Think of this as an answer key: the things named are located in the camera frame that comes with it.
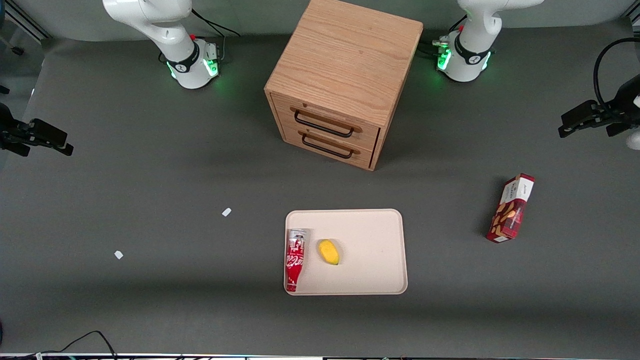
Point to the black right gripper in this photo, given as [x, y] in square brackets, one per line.
[7, 131]

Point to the wooden drawer cabinet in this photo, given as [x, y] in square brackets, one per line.
[345, 55]

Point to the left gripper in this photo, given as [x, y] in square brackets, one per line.
[621, 111]

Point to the yellow lemon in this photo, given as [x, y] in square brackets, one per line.
[329, 252]

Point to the aluminium frame profile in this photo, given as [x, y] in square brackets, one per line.
[25, 20]

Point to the red cola can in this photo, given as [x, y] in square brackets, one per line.
[295, 260]

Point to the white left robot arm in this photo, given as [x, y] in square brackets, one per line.
[472, 35]

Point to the wooden drawer front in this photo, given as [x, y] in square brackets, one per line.
[327, 115]
[327, 147]

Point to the beige plastic tray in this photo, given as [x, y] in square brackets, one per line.
[370, 250]

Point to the red cookie box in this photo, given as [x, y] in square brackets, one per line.
[511, 210]

